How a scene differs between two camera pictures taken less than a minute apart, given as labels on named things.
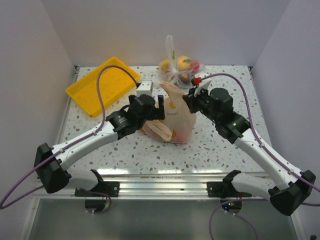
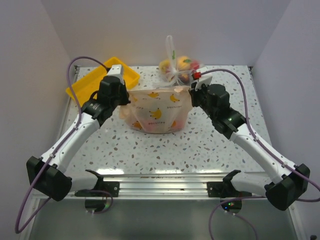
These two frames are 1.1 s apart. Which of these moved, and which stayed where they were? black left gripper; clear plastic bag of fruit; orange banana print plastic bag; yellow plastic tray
Moved: black left gripper; orange banana print plastic bag
Stayed: yellow plastic tray; clear plastic bag of fruit
